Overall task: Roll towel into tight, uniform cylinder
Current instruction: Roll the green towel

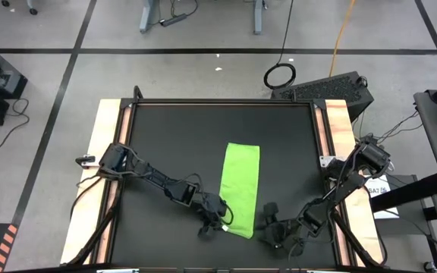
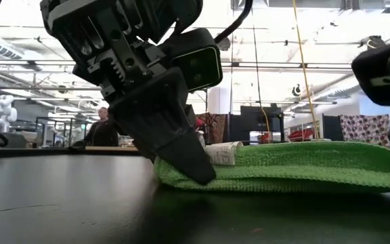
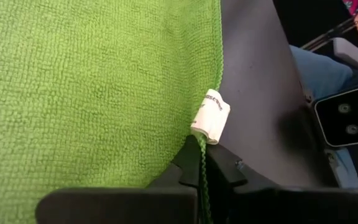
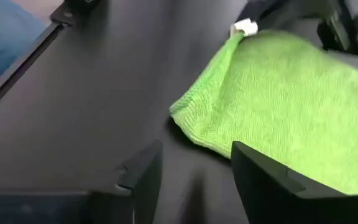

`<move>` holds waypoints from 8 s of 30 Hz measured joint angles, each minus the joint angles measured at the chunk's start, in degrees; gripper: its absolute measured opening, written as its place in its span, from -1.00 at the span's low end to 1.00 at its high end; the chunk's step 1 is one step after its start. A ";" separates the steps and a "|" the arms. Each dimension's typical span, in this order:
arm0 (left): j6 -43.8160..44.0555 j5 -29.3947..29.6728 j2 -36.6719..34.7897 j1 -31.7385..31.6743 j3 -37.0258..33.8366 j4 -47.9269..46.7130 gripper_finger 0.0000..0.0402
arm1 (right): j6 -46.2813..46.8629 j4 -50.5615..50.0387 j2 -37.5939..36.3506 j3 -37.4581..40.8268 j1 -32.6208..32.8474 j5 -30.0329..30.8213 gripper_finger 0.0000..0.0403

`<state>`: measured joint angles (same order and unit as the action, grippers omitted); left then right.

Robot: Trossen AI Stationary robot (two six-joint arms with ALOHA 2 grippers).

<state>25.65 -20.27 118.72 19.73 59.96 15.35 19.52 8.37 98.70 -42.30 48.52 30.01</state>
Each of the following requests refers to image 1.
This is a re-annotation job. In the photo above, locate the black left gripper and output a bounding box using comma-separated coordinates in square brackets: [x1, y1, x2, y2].
[197, 192, 229, 240]

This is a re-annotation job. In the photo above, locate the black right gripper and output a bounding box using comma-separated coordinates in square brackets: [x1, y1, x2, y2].
[254, 202, 307, 257]

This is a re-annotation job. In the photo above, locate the green microfibre towel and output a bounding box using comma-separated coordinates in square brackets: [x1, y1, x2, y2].
[218, 142, 261, 240]

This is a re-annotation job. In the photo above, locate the white paper sign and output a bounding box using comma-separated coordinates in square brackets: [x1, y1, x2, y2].
[362, 174, 400, 220]

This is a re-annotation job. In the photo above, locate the black clamp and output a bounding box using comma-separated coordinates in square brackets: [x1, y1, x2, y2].
[75, 154, 97, 168]

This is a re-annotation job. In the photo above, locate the black desk base beam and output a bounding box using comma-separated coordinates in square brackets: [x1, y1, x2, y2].
[369, 172, 437, 213]

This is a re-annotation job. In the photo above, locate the black perforated computer case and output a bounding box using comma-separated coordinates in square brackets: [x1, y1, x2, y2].
[270, 71, 375, 123]

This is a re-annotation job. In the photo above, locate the grey desk leg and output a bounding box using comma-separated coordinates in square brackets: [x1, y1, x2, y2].
[139, 0, 158, 33]
[252, 0, 265, 35]

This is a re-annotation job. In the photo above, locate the black power strip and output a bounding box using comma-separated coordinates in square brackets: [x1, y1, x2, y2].
[159, 13, 188, 27]

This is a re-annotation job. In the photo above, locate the black metal table frame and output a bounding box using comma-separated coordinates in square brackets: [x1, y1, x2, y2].
[61, 85, 390, 273]

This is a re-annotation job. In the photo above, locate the coiled black cable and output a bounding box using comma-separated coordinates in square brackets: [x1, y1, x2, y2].
[263, 0, 297, 91]

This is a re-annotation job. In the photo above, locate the yellow cable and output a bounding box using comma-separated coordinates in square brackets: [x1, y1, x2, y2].
[328, 0, 356, 77]

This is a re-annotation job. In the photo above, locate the black floor cable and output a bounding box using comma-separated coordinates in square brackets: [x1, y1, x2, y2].
[0, 97, 30, 149]

